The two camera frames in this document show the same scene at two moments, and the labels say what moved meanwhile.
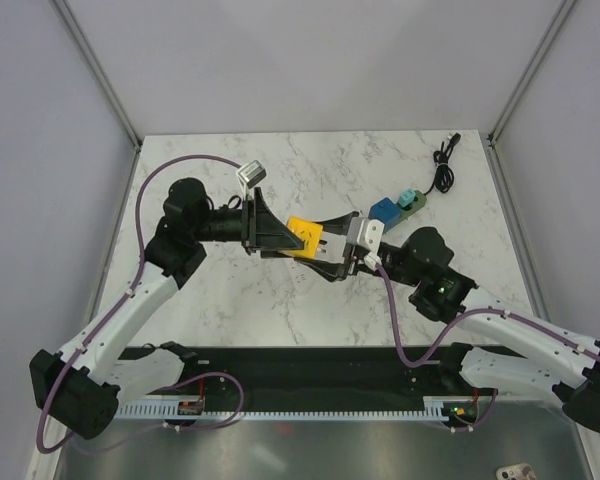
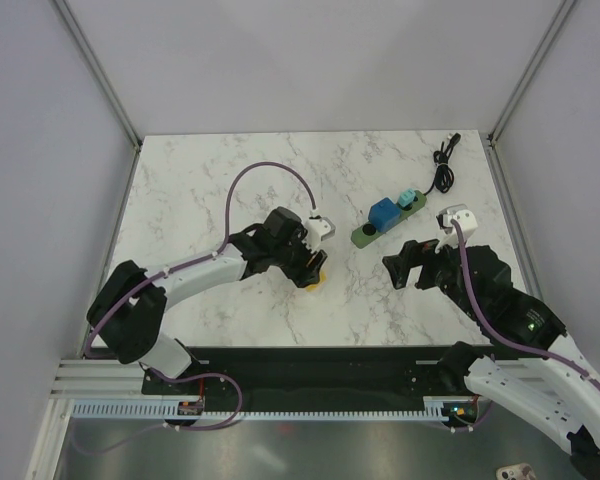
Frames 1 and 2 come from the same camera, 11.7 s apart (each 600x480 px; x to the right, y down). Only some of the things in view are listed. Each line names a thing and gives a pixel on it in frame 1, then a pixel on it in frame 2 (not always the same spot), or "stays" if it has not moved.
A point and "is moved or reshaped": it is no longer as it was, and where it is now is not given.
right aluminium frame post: x=490 y=138 stays
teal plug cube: x=407 y=197 stays
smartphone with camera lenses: x=521 y=471 stays
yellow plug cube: x=310 y=232 is moved or reshaped
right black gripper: x=338 y=225 to x=411 y=254
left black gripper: x=260 y=228 to x=303 y=276
